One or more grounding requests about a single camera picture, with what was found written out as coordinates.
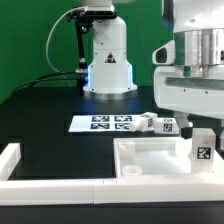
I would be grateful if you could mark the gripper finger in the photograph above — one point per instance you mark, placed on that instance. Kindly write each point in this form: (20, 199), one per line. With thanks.
(185, 130)
(221, 133)

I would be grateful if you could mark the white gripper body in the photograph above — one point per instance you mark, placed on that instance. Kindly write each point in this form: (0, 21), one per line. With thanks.
(174, 91)

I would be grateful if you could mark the white square table top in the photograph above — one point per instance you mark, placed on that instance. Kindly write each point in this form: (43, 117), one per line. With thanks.
(161, 156)

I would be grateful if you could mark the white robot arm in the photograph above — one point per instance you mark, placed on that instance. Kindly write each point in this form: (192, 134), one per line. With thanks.
(198, 33)

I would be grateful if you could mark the white U-shaped fence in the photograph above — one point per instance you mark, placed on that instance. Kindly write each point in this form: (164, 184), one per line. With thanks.
(127, 189)

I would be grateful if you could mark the paper sheet with tags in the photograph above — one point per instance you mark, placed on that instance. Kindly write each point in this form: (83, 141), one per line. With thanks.
(100, 123)

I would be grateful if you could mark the black camera on pole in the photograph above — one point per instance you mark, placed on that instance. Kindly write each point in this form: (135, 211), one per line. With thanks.
(84, 19)

